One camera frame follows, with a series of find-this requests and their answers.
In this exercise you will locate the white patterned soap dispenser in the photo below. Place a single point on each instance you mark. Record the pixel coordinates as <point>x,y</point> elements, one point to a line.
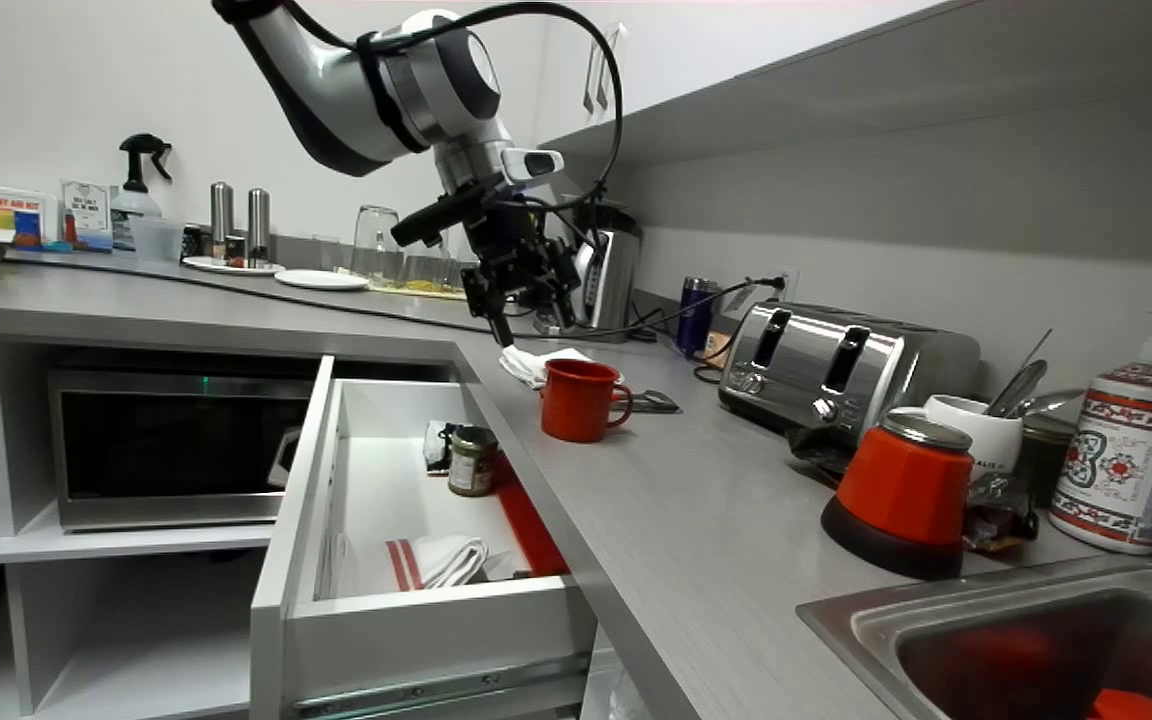
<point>1105,483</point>

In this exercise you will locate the dark blue can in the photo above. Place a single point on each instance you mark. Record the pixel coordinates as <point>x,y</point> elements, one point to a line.
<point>692,319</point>

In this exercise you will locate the white folded napkin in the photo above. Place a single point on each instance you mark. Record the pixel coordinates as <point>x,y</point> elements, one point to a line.
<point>528,365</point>

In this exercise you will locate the red enamel mug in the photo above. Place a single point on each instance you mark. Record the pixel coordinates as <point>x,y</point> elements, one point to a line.
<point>582,401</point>

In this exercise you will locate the white upper cabinet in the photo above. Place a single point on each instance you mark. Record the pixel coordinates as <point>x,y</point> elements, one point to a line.
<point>682,44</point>

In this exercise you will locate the stainless steel microwave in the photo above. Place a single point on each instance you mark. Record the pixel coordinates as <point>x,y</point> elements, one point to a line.
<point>169,450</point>

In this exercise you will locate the white plate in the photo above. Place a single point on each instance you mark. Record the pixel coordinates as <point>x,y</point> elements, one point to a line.
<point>320,282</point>

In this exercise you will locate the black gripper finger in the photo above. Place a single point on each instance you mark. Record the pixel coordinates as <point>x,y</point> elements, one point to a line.
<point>553,289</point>
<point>491,304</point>

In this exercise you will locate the small glass jar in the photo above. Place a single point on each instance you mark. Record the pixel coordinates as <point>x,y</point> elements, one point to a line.
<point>471,452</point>

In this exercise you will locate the clear spray bottle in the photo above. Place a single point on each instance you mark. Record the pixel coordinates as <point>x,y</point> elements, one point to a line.
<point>138,220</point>

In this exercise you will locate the stainless steel sink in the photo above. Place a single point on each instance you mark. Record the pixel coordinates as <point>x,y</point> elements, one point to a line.
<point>1004,646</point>

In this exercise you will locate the red ceramic jar with lid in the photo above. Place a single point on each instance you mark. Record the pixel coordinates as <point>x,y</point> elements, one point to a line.
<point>903,499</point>

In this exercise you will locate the silver four-slot toaster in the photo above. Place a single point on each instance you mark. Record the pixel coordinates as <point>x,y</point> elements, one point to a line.
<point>799,365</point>

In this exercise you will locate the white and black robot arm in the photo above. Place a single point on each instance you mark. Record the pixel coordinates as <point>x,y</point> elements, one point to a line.
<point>421,84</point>

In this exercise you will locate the white utensil cup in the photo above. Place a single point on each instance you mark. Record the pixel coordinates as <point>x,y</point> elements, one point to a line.
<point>994,442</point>

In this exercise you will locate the white top drawer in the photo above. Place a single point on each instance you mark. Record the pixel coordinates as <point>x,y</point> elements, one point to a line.
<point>328,624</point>

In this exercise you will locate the steel salt shaker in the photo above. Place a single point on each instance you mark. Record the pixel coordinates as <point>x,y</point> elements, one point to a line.
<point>222,216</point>

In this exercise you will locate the upturned drinking glass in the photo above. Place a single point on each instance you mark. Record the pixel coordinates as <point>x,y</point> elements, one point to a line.
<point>379,254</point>

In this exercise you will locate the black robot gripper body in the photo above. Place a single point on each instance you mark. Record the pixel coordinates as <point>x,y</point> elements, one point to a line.
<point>505,233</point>

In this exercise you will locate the striped folded cloth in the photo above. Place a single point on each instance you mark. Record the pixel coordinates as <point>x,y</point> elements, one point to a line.
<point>446,561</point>

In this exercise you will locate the steel pepper shaker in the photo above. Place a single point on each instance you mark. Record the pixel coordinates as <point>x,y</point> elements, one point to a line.
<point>256,225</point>

